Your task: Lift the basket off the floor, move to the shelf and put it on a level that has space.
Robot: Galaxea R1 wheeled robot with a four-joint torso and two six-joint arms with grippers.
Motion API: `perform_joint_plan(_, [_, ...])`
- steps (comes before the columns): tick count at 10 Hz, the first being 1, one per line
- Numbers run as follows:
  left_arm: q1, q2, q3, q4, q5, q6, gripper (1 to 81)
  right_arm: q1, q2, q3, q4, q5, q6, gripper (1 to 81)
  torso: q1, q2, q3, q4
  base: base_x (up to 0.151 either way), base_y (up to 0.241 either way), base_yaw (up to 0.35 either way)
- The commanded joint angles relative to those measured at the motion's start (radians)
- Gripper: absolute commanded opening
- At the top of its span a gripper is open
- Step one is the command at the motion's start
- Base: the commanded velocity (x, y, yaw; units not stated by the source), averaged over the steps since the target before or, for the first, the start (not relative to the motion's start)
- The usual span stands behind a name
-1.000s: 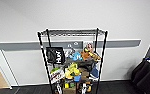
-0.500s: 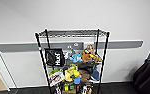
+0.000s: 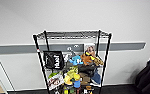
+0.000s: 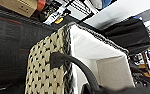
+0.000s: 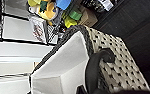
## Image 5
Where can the white printed toy box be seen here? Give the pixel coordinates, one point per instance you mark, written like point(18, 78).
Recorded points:
point(38, 29)

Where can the brown cardboard box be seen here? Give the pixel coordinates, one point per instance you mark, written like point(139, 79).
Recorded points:
point(88, 16)

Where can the small green pack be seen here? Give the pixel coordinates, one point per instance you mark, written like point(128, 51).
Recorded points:
point(75, 15)

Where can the yellow plush toy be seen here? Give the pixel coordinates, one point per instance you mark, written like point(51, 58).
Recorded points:
point(46, 10)

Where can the small blue cup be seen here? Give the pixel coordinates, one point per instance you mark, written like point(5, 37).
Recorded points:
point(63, 3)

